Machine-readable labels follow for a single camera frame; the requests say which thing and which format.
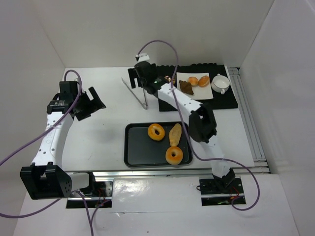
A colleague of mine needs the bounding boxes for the orange donut lower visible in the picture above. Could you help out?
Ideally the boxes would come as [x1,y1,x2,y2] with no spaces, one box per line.
[165,147,184,165]

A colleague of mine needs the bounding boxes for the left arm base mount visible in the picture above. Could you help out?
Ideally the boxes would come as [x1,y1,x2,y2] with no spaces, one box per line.
[66,178,114,209]

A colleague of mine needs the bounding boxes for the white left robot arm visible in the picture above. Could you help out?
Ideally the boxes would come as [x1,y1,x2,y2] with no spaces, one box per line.
[20,81,106,200]

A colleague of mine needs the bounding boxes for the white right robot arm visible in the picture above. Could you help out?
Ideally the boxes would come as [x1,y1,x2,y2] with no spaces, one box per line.
[128,61,235,190]

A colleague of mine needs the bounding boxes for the aluminium rail frame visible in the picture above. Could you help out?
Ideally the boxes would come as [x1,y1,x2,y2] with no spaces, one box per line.
[225,66,271,174]

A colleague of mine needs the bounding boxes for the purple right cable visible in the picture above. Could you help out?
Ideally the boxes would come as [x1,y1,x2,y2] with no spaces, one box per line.
[137,40,261,211]

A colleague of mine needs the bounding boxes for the light round bun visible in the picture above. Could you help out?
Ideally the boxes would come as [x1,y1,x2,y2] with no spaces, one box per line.
[188,76,199,87]

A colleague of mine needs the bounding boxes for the long tan bread roll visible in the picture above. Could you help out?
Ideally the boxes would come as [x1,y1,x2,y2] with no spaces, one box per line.
[169,123,182,147]

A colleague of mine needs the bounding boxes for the white cup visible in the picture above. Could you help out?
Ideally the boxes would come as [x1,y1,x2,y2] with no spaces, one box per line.
[211,74,230,95]

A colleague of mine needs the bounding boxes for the orange donut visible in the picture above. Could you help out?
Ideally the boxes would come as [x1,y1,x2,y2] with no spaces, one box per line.
[165,147,184,165]
[147,123,165,141]

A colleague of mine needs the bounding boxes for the metal tongs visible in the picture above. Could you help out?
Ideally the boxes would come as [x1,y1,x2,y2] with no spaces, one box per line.
[121,78,149,110]

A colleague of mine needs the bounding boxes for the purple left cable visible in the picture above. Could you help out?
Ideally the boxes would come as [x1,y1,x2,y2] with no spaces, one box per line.
[0,70,106,236]

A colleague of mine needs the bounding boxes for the purple cable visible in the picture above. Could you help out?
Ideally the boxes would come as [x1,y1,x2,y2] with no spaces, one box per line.
[0,70,106,236]
[137,40,261,211]

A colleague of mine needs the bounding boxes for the glazed round bun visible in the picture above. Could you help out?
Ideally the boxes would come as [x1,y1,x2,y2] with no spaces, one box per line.
[198,75,210,88]

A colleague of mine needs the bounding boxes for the white square plate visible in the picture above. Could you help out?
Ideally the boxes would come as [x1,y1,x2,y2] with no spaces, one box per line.
[176,72,214,100]

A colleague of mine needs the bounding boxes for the black rectangular tray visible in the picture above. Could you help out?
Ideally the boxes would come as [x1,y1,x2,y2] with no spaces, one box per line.
[124,121,177,168]

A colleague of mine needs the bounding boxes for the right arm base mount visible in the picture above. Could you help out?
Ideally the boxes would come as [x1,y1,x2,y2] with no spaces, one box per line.
[196,177,246,207]

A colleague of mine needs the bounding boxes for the brown chocolate croissant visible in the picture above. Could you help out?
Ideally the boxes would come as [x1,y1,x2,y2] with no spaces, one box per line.
[179,80,194,95]

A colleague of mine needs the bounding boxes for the black placemat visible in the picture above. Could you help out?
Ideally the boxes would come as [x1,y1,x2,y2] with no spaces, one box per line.
[156,63,238,112]

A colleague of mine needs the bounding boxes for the orange donut upper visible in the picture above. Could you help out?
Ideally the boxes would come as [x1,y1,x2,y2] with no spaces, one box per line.
[147,123,165,141]

